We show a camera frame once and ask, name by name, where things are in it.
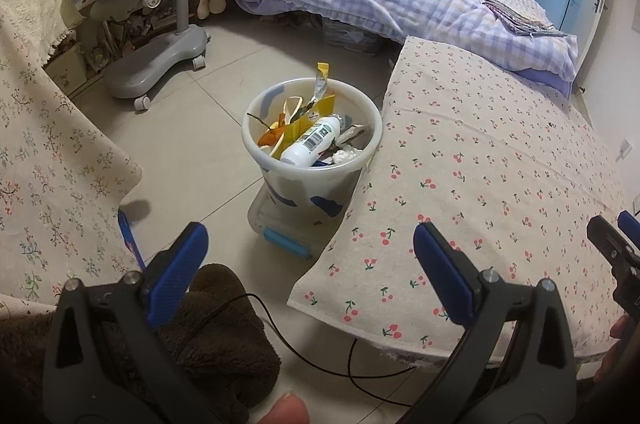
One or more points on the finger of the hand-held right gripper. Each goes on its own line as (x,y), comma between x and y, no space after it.
(607,239)
(631,229)

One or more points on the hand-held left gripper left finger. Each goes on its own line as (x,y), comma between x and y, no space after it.
(182,264)

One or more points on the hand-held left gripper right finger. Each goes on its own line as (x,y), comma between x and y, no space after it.
(440,269)

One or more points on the white plastic trash bin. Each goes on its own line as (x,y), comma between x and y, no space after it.
(300,189)

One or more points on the white paper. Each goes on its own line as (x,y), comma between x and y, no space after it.
(345,156)

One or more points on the clear plastic wrapper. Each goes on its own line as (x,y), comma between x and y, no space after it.
(355,133)

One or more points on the white plastic bottle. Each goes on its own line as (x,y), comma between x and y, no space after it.
(310,139)

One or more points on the yellow packet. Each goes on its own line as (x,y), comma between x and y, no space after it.
(295,109)

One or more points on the yellow orange snack wrapper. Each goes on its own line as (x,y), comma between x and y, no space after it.
(325,104)

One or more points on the person's right hand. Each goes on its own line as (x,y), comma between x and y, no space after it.
(619,328)

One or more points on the person's left hand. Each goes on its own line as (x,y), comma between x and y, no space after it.
(286,410)

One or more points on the blue stick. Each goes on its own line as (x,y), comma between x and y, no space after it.
(131,239)

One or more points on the cherry print tablecloth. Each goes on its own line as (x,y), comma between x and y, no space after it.
(475,184)

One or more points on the clear storage box blue latch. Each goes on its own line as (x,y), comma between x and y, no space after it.
(280,224)

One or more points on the floral print tablecloth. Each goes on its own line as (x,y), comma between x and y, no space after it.
(50,179)

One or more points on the grey swivel chair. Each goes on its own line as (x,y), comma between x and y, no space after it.
(150,64)

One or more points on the cardboard box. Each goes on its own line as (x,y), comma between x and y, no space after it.
(65,69)

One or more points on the folded striped grey cloth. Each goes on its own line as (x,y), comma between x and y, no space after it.
(520,17)

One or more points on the patterned under-bed box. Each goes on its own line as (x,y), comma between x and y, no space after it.
(350,37)

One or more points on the cream lace cloth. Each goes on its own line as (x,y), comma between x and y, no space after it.
(30,14)

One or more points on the white wall socket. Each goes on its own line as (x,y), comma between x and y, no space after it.
(623,149)

